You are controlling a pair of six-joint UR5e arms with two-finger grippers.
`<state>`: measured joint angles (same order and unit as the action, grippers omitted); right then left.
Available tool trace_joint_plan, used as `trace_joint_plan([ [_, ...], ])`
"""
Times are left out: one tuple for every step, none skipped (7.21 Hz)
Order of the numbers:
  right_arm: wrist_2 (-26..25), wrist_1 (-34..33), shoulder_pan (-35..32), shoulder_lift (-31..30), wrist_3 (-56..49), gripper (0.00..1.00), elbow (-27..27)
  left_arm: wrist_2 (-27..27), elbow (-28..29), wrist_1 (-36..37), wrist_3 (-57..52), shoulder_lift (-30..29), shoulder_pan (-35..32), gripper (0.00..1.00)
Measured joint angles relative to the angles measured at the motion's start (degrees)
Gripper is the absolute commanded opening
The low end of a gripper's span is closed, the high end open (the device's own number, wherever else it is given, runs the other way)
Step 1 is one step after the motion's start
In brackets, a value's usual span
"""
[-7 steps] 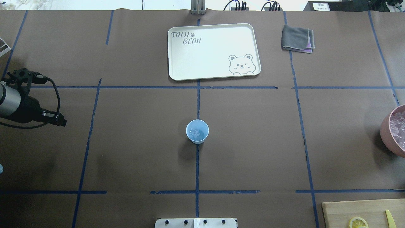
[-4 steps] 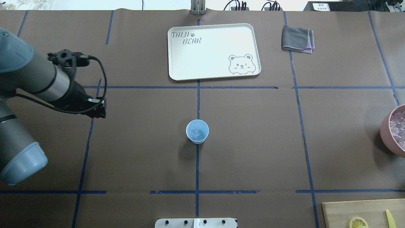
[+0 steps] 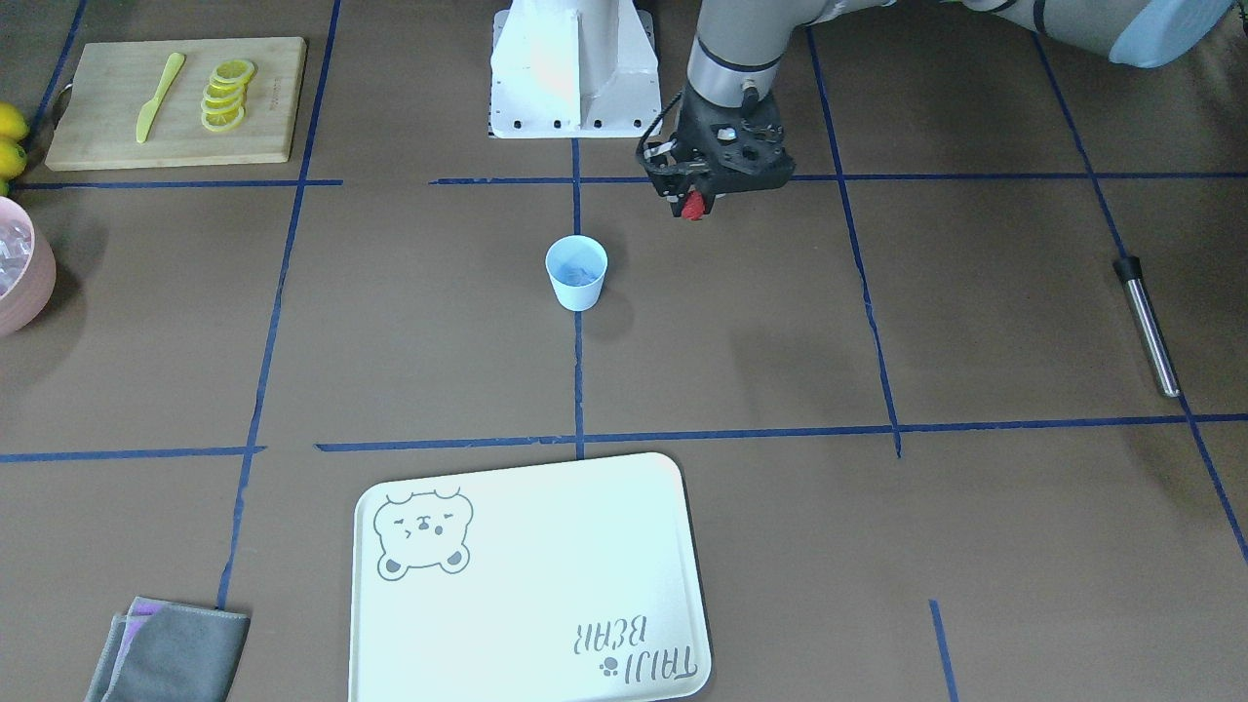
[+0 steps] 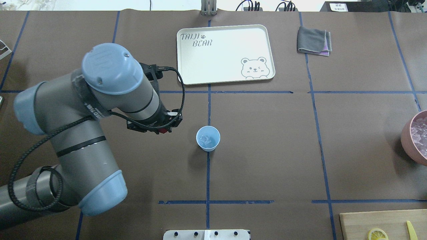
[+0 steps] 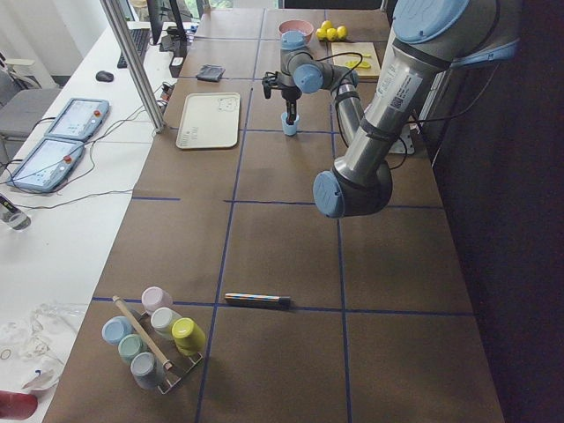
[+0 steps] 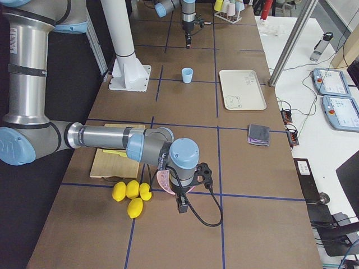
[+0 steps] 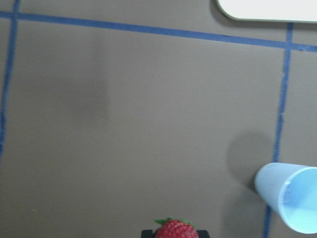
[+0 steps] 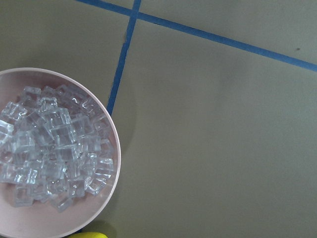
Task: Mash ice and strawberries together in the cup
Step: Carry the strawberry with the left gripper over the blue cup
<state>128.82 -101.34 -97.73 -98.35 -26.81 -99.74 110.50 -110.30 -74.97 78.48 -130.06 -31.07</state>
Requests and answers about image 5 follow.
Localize black keyboard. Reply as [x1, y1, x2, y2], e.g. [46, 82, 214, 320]
[116, 27, 152, 70]

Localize yellow-green plastic cup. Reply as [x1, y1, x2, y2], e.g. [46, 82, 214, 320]
[171, 317, 206, 356]

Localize teach pendant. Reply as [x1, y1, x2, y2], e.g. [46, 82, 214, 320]
[45, 98, 110, 142]
[7, 137, 85, 193]

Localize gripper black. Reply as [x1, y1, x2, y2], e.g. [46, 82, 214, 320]
[279, 85, 300, 123]

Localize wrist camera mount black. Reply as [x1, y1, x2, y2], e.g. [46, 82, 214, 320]
[261, 71, 283, 100]

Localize grey folded cloth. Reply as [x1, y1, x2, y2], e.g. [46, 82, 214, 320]
[196, 64, 225, 83]

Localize lemon slices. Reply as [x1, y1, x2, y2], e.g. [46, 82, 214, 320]
[344, 61, 371, 70]

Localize blue plastic cup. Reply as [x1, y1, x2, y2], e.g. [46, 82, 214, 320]
[101, 315, 133, 345]

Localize pink plastic cup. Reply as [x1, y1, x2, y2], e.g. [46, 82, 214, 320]
[141, 286, 173, 315]

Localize green plastic cup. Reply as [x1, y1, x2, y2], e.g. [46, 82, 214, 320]
[118, 334, 148, 366]

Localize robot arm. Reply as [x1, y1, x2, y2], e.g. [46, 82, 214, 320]
[263, 1, 523, 219]

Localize grey-blue plastic cup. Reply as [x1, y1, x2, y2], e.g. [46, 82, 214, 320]
[130, 352, 165, 390]

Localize clear plastic bag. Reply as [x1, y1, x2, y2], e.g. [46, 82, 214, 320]
[1, 302, 87, 393]

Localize white plastic cup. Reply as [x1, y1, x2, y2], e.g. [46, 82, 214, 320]
[151, 307, 182, 340]

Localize pink bowl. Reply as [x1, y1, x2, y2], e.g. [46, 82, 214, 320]
[278, 19, 315, 43]

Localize yellow lemon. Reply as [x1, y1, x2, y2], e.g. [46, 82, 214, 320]
[326, 27, 338, 42]
[336, 26, 348, 40]
[320, 20, 333, 30]
[315, 27, 328, 41]

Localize red can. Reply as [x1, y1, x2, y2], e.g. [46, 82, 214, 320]
[0, 390, 38, 420]

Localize clear acrylic cup rack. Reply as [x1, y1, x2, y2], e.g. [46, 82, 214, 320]
[112, 296, 204, 395]

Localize light blue cup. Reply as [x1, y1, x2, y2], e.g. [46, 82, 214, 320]
[280, 112, 300, 137]

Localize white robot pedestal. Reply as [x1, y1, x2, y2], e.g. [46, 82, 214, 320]
[389, 124, 415, 155]

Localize black computer mouse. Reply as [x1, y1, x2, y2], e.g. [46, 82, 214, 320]
[95, 70, 115, 83]

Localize aluminium frame post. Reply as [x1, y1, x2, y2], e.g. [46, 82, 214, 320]
[100, 0, 166, 133]

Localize cream bear tray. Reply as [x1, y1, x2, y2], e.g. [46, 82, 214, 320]
[175, 93, 241, 150]

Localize steel muddler black tip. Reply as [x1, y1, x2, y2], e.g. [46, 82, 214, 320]
[224, 293, 291, 307]

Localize wooden cutting board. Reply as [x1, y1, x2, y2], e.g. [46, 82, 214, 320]
[330, 42, 381, 80]

